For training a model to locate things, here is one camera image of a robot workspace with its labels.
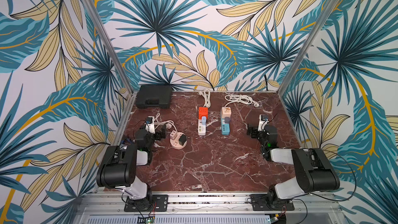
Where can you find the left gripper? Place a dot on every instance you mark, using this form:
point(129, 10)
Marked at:
point(163, 134)

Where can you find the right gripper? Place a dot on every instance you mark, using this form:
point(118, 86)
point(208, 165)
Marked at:
point(254, 130)

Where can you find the pink plug adapter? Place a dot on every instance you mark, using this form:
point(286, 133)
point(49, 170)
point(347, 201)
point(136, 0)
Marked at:
point(173, 135)

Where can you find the round pink power socket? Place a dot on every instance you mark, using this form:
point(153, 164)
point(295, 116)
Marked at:
point(175, 143)

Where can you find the black plug adapter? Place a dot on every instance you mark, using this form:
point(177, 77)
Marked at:
point(182, 139)

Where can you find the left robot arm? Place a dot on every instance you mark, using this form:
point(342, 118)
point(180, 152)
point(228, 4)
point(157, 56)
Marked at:
point(118, 167)

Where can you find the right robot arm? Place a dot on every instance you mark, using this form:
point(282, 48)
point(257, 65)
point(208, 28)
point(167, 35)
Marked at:
point(312, 169)

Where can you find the blue plug adapter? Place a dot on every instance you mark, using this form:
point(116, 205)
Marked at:
point(203, 120)

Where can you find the red plug adapter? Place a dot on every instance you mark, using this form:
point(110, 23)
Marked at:
point(202, 112)

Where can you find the black plastic case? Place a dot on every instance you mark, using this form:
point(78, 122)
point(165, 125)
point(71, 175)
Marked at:
point(154, 96)

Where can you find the teal power strip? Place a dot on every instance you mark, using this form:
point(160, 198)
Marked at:
point(225, 128)

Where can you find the white power strip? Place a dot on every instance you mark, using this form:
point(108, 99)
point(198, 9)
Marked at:
point(202, 126)

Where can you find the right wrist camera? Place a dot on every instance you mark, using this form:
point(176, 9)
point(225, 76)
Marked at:
point(263, 121)

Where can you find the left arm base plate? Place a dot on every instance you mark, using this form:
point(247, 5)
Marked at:
point(157, 203)

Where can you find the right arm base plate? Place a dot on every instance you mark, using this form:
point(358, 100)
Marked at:
point(263, 202)

